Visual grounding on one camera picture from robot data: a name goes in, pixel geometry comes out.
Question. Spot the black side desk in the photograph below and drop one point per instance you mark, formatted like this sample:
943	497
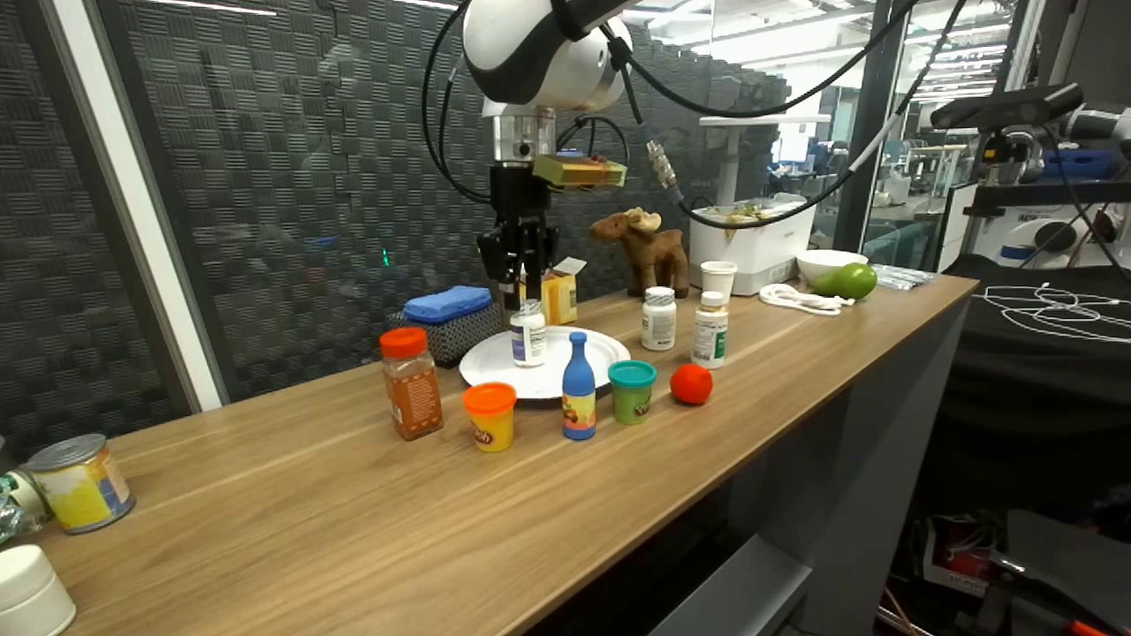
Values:
1038	410

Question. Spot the white plastic appliance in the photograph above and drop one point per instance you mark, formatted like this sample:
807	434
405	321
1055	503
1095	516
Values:
753	249

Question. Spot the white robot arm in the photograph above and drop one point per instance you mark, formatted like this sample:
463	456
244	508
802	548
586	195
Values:
532	48

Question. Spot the blue bowling pin bottle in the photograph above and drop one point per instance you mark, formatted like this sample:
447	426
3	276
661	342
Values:
577	393

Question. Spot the brown moose plush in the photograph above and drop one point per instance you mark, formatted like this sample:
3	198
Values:
650	249

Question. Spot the green white small object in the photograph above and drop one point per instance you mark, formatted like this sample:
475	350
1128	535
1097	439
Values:
19	508

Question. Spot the black camera on stand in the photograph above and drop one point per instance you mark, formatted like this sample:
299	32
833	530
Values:
1014	108

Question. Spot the orange lid spice jar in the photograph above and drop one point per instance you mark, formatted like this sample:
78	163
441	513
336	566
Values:
412	391

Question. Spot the teal lid dough tub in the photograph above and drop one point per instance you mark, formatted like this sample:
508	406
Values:
633	393

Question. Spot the white bowl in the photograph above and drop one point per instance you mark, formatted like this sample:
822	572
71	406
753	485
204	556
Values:
825	261

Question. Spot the pill bottle grey label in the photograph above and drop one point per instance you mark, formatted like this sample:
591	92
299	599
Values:
527	342

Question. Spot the white round tub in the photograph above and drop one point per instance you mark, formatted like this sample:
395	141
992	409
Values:
31	596

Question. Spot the blue sponge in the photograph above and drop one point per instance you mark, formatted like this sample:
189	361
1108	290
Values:
447	307

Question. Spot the pill bottle green label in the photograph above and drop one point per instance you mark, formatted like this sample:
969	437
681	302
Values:
711	335

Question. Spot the brown crumpled paper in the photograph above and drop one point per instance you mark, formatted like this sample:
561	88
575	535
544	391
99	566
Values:
745	212

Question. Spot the orange lid dough tub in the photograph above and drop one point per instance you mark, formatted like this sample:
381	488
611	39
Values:
491	419

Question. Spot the white wall frame strip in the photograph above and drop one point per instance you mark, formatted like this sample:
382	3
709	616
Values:
130	198

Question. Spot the dark grey foam block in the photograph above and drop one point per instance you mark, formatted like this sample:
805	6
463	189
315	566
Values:
454	336

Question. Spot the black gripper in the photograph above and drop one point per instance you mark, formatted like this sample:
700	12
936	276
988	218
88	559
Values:
516	218

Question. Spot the white paper plate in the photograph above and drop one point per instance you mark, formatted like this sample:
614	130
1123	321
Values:
551	375

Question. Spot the white paper cup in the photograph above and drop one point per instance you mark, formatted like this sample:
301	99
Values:
720	276

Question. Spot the orange ball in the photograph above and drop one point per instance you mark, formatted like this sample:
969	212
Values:
692	384

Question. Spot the dark support column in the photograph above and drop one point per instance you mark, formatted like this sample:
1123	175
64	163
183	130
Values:
872	119

